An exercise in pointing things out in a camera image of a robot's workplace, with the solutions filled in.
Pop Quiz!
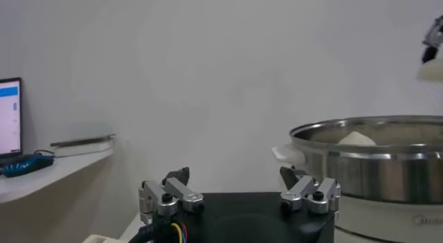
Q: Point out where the black laptop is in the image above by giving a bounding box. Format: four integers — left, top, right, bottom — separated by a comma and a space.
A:
0, 77, 24, 161

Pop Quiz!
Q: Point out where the stainless steel steamer basket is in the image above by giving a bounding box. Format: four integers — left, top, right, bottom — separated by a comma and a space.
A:
271, 115, 443, 206

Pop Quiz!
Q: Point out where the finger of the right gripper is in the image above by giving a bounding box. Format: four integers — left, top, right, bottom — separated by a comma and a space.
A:
421, 15, 443, 64

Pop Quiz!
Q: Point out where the blue computer mouse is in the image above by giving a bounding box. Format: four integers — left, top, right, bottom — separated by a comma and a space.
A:
0, 153, 55, 179

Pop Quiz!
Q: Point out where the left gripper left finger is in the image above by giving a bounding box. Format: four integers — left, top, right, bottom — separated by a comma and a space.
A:
138, 166, 206, 217

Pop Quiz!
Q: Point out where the white steamed baozi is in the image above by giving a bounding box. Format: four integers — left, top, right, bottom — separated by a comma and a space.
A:
337, 131, 377, 147
417, 59, 443, 82

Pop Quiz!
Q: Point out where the black sleeved wire bundle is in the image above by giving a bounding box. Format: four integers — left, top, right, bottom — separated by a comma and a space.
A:
128, 219, 190, 243

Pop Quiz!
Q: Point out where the white flat box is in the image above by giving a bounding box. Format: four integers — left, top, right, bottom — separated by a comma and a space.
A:
51, 139, 115, 159

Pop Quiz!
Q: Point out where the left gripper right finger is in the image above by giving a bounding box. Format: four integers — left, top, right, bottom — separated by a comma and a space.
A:
279, 166, 342, 216

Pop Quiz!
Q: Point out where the white side table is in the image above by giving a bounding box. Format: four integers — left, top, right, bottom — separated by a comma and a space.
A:
0, 145, 115, 206

